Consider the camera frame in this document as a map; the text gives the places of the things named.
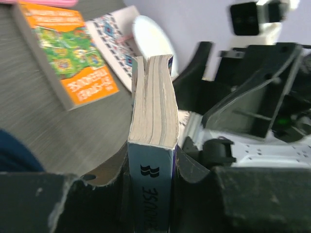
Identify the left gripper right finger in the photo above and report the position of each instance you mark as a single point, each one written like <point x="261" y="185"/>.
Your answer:
<point x="240" y="200"/>

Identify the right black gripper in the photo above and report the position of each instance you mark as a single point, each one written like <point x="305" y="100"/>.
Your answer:
<point x="252" y="92"/>

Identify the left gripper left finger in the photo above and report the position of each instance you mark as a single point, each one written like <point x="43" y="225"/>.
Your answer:
<point x="97" y="202"/>

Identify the navy blue student backpack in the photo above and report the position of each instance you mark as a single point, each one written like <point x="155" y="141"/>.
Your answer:
<point x="15" y="157"/>

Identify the purple paperback book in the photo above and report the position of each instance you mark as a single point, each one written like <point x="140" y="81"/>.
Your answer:
<point x="152" y="143"/>

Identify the orange green treehouse book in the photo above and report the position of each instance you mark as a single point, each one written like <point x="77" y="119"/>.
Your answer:
<point x="66" y="52"/>

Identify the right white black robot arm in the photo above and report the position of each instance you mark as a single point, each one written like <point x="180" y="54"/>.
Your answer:
<point x="286" y="148"/>

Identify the white shallow bowl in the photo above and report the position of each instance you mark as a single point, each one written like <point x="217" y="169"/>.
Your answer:
<point x="151" y="40"/>

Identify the patterned beige placemat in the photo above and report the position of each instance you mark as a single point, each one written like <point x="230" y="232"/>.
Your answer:
<point x="112" y="34"/>

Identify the pink cartoon pencil case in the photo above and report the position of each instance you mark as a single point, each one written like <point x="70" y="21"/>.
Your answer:
<point x="55" y="3"/>

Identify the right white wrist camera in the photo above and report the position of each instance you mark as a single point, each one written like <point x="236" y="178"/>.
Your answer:
<point x="258" y="22"/>

